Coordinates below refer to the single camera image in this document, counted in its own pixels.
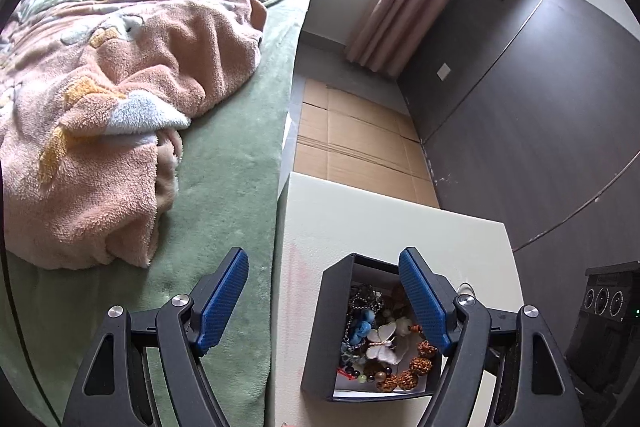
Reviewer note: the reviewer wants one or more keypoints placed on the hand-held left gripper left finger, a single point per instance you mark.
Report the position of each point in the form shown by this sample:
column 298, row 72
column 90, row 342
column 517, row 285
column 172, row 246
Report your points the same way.
column 222, row 302

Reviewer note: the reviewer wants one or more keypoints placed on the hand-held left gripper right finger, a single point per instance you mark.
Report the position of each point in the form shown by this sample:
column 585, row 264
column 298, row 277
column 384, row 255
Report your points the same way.
column 425, row 302

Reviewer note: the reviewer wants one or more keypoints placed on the white butterfly ornament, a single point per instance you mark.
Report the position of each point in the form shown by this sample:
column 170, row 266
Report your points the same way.
column 385, row 342

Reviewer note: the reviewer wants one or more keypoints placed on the black box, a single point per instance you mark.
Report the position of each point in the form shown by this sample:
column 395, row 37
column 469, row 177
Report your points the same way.
column 320, row 332

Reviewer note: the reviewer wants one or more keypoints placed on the white low table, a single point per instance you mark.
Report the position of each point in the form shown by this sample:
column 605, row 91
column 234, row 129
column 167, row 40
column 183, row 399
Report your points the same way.
column 380, row 222

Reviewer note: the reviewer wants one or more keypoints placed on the bed with green sheet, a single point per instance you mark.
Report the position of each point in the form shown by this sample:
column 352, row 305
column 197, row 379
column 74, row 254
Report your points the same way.
column 225, row 182

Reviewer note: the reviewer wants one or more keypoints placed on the flattened cardboard sheet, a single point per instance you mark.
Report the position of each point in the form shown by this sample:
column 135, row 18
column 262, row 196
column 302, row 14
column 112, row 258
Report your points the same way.
column 350, row 142

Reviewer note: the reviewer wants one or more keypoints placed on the pink fleece blanket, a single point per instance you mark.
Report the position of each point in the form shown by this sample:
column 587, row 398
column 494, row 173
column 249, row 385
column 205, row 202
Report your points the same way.
column 100, row 157

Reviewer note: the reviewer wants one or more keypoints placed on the dark grey wardrobe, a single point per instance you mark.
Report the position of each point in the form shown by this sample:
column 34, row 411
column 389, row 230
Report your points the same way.
column 525, row 107

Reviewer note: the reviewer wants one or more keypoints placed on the white wall switch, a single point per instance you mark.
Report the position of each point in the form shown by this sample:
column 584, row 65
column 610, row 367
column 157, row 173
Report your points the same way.
column 444, row 72

